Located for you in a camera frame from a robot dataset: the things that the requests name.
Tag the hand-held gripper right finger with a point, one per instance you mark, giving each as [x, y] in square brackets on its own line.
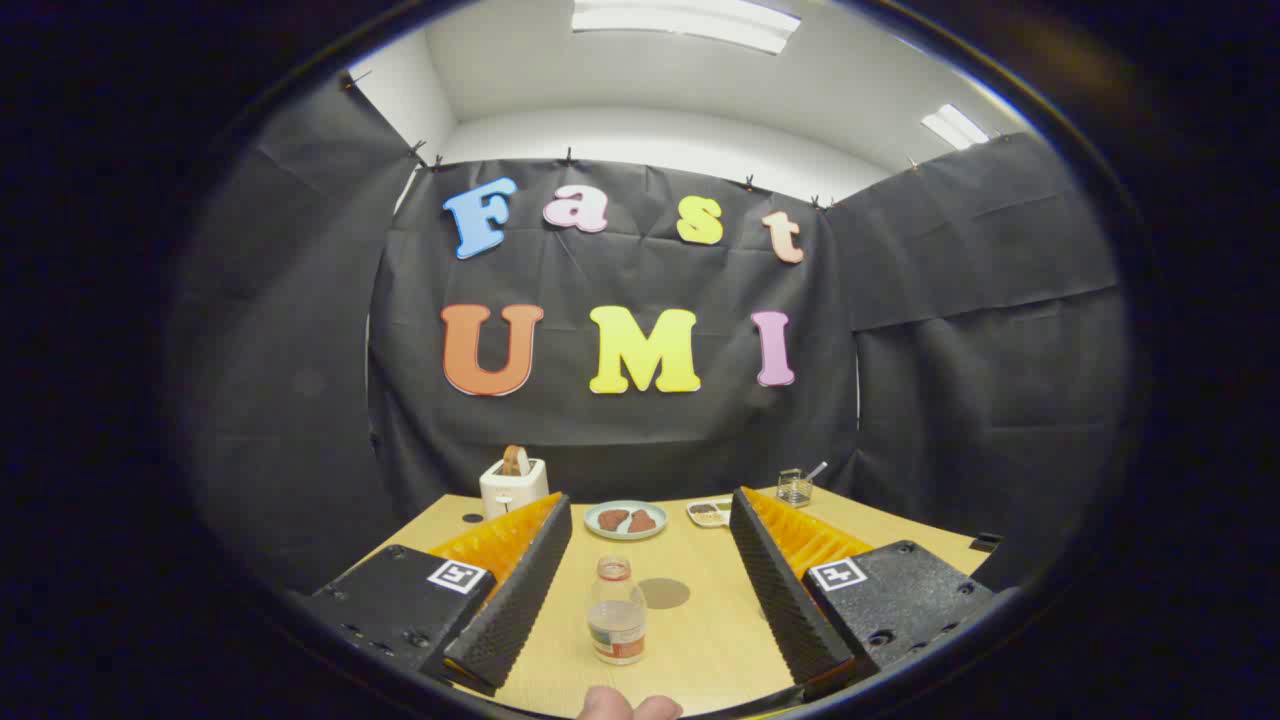
[775, 590]

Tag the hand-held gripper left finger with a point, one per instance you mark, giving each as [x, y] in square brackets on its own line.
[520, 590]

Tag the clear plastic juice bottle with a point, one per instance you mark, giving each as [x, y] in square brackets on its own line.
[617, 620]

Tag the round brown coaster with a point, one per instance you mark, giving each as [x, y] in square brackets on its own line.
[664, 594]

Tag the wooden table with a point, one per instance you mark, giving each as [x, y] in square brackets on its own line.
[700, 650]

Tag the white toaster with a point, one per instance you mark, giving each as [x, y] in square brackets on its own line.
[510, 492]

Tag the clear glass container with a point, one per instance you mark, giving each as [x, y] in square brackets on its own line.
[794, 490]

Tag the white divided dish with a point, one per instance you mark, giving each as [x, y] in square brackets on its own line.
[708, 513]

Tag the brown meat piece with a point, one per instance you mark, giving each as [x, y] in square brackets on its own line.
[612, 519]
[643, 521]

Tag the pale green plate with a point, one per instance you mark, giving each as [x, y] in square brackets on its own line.
[626, 533]

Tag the toast slice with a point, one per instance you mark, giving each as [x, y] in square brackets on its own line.
[515, 460]

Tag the small ceiling light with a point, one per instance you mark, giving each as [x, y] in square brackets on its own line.
[955, 127]

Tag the long ceiling light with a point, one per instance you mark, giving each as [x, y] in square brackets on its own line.
[690, 22]

